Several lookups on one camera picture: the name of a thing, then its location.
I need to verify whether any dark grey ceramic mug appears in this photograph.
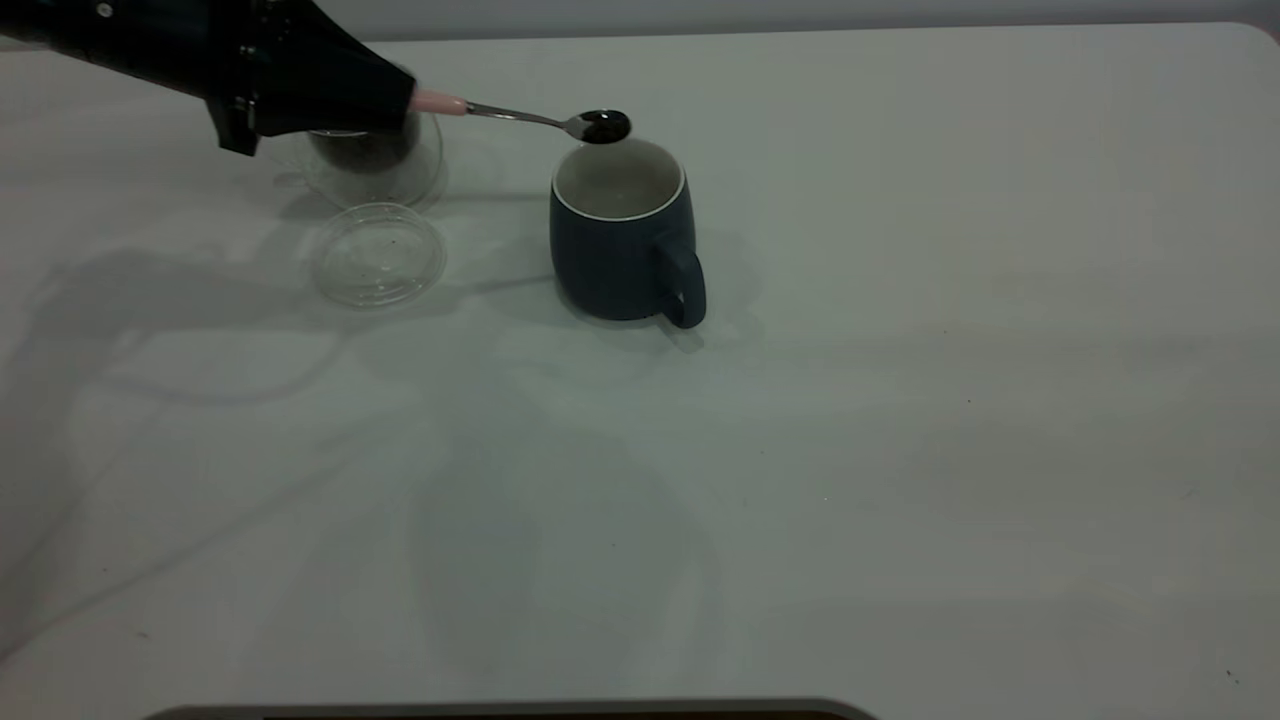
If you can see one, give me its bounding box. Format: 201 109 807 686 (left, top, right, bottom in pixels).
549 137 708 330

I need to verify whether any pink handled metal spoon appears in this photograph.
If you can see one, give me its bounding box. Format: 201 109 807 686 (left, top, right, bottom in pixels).
413 90 632 146

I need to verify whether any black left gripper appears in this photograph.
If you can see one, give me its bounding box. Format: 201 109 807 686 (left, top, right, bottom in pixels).
75 0 417 157

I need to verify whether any clear glass saucer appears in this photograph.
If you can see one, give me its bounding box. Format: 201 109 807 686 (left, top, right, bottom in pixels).
310 203 448 309

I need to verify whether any clear double wall glass cup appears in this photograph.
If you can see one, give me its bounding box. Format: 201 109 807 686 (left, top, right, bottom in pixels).
265 110 444 208

